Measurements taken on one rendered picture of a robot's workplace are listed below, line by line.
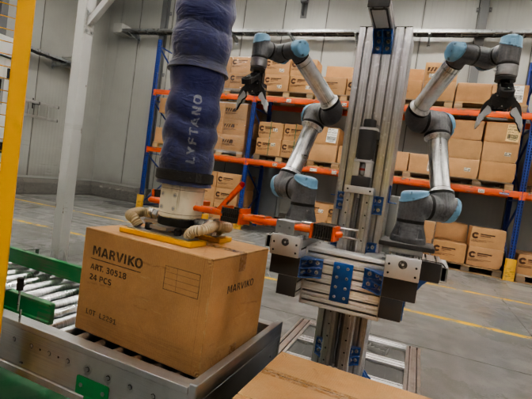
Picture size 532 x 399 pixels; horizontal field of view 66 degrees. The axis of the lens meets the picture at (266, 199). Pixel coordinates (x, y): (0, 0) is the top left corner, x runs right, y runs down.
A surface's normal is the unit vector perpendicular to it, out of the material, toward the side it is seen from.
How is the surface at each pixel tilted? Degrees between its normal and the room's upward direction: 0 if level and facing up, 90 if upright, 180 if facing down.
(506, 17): 90
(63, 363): 90
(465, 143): 87
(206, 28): 74
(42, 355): 90
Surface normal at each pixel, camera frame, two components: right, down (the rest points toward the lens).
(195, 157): 0.50, -0.15
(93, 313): -0.45, -0.01
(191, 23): -0.21, -0.27
